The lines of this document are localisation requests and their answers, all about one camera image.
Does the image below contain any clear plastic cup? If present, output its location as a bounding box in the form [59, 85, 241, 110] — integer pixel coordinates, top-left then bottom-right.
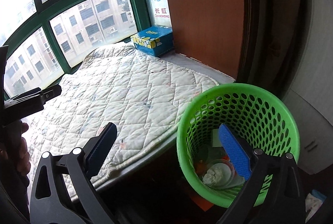
[202, 159, 235, 189]

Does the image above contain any white foam block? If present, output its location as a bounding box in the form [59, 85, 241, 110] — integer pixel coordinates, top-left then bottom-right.
[211, 129, 222, 147]

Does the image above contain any white paper ball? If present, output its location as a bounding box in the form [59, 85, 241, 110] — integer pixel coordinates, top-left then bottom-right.
[203, 163, 232, 187]

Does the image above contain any person's left hand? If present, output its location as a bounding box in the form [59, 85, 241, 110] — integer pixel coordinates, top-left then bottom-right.
[6, 120, 31, 176]

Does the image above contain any white floral cloth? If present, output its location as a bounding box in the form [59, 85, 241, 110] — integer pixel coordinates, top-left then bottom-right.
[305, 190, 327, 222]

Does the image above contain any green plastic waste basket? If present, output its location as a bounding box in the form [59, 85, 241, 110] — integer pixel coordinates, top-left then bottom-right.
[177, 83, 300, 208]

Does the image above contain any white wardrobe cabinet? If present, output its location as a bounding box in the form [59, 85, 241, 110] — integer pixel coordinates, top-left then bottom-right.
[283, 0, 332, 174]

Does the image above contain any white quilted mattress pad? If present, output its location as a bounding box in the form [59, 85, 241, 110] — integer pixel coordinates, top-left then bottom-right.
[25, 44, 217, 187]

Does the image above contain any blue tissue box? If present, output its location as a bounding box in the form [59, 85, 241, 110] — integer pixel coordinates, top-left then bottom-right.
[130, 26, 174, 57]

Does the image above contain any brown wooden panel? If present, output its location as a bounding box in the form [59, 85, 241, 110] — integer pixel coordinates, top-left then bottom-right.
[168, 0, 244, 78]

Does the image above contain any green window frame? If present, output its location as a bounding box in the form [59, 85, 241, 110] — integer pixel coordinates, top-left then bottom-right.
[1, 0, 152, 97]

